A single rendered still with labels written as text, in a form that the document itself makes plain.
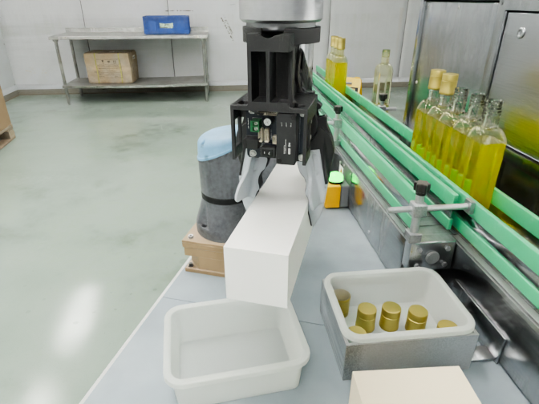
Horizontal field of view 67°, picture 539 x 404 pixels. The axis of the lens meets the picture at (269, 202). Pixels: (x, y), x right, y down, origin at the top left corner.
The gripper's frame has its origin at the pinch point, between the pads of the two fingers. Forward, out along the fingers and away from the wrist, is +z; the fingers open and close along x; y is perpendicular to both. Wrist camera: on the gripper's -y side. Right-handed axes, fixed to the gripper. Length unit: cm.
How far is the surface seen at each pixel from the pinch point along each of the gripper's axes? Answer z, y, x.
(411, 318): 28.8, -18.3, 19.6
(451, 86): -4, -58, 25
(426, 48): -7, -109, 24
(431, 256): 23.7, -31.6, 23.3
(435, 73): -6, -64, 22
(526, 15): -19, -62, 38
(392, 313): 27.8, -17.7, 16.3
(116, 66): 62, -469, -335
